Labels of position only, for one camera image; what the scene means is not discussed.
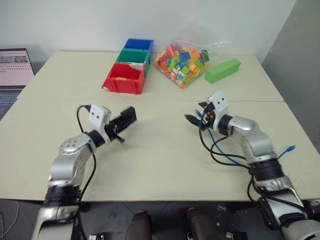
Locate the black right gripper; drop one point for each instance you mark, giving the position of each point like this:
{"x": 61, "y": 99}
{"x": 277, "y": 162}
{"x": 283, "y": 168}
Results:
{"x": 209, "y": 119}

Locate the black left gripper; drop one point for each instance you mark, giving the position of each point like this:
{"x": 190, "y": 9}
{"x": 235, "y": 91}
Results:
{"x": 112, "y": 127}

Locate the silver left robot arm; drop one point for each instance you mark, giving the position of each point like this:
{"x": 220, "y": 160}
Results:
{"x": 72, "y": 155}

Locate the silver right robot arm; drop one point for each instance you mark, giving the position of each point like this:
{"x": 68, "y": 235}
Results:
{"x": 260, "y": 142}

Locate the red plastic bin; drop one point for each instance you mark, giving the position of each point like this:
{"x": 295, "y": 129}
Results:
{"x": 125, "y": 86}

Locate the long green plastic block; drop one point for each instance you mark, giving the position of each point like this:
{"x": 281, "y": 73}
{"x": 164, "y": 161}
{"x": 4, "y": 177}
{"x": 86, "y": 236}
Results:
{"x": 222, "y": 70}

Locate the clear bag of colourful bricks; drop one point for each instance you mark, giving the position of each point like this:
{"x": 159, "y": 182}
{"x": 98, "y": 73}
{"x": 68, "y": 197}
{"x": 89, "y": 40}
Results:
{"x": 180, "y": 65}

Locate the small orange piece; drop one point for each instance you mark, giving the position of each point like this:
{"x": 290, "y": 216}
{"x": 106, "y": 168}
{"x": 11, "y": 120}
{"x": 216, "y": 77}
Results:
{"x": 121, "y": 79}

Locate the green plastic bin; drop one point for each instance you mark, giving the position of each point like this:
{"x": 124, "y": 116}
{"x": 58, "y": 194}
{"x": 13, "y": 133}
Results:
{"x": 130, "y": 57}

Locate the blue plastic bin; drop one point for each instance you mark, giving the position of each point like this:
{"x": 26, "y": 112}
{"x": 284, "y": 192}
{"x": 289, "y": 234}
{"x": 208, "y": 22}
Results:
{"x": 137, "y": 44}

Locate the dark rounded shape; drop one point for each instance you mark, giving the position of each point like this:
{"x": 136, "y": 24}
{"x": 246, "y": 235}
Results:
{"x": 140, "y": 225}
{"x": 201, "y": 225}

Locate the open laptop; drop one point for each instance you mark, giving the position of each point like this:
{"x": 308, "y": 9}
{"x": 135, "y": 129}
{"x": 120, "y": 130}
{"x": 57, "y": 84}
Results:
{"x": 12, "y": 67}

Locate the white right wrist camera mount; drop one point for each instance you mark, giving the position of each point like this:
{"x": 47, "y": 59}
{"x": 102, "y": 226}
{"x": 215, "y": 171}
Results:
{"x": 219, "y": 101}

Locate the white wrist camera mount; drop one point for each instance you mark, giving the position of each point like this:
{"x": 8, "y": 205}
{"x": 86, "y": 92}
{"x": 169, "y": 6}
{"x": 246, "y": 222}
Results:
{"x": 219, "y": 101}
{"x": 98, "y": 116}

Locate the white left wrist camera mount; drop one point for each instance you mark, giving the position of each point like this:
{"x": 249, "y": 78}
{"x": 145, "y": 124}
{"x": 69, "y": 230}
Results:
{"x": 98, "y": 116}

